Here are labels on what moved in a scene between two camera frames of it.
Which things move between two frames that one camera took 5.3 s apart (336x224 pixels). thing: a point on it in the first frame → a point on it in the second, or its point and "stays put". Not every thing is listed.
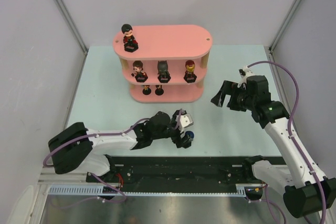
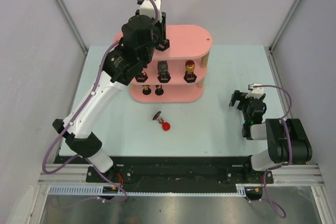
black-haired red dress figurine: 159,91 stays put
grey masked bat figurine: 164,75 stays put
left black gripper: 178,135 → 161,41
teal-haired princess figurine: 146,90 stays put
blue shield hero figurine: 190,134 → 162,47
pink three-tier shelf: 169,65 stays put
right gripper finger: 230,88 → 235,96
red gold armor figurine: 189,76 stays put
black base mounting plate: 177,173 stays put
